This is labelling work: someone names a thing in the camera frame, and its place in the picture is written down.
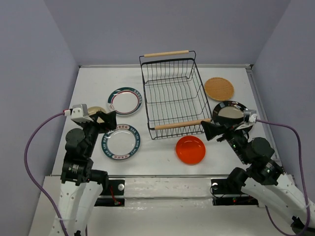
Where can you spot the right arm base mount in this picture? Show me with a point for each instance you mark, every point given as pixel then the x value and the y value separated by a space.
pixel 222 195

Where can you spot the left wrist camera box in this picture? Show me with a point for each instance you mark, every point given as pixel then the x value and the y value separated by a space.
pixel 79 113

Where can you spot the black wire dish rack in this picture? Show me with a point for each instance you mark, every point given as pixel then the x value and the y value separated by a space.
pixel 174 94

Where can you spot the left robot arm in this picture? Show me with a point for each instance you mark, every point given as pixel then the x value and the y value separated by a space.
pixel 81 185

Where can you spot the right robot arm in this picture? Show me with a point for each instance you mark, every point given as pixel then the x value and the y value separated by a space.
pixel 265 179

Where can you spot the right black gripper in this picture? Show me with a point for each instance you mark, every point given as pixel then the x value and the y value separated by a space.
pixel 211 130

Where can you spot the black rimmed cream plate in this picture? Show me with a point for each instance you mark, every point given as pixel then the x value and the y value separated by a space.
pixel 230 114

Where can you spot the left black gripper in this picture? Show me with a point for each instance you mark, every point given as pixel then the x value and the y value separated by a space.
pixel 110 121

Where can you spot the cream plate with characters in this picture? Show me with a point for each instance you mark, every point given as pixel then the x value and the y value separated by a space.
pixel 93 110

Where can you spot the orange translucent plate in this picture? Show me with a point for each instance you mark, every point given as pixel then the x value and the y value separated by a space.
pixel 190 150

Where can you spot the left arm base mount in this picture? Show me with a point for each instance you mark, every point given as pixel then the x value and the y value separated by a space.
pixel 113 196

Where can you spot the white plate dark green rim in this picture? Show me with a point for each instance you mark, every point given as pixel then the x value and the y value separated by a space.
pixel 122 143

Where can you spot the white plate green red rim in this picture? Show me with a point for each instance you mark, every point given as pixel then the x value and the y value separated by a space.
pixel 125 101

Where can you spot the woven tan wicker plate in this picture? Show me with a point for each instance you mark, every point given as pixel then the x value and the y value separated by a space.
pixel 219 89

